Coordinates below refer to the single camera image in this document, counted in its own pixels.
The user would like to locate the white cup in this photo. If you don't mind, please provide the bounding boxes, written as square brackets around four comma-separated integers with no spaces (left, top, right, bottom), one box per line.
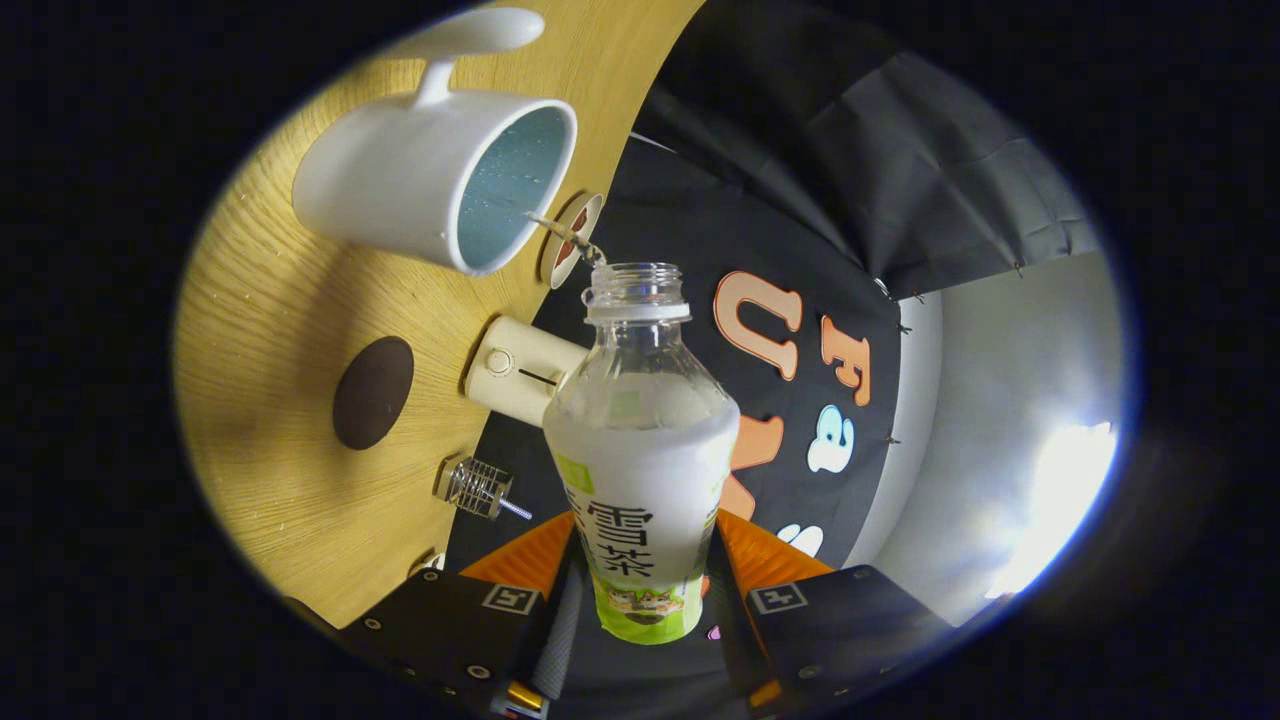
[292,8,579,277]

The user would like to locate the white oval plate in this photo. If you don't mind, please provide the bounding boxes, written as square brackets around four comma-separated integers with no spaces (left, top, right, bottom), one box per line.
[538,193,605,291]

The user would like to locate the wooden table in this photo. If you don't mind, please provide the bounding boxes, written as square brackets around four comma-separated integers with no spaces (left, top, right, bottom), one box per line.
[172,0,706,629]

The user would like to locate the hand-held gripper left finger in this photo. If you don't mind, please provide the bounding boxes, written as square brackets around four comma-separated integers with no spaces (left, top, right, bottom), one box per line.
[340,512,581,719]

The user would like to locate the dark round coaster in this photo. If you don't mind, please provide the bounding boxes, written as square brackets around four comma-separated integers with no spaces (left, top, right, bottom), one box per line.
[332,336,415,451]

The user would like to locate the clear bottle with white label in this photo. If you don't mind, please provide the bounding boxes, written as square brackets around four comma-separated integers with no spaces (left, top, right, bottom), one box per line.
[542,262,742,646]

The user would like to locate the red meat piece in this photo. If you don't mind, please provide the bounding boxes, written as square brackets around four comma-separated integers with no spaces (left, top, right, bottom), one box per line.
[555,205,591,266]

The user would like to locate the wire mesh utensil holder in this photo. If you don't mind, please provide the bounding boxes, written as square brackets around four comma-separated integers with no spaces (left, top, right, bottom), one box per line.
[433,456,513,520]

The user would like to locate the white toaster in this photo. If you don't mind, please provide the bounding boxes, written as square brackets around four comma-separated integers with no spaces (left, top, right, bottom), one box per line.
[464,316,589,429]

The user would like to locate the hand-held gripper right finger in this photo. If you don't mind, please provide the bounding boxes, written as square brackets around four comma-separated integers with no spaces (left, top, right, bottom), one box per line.
[715,508,951,716]

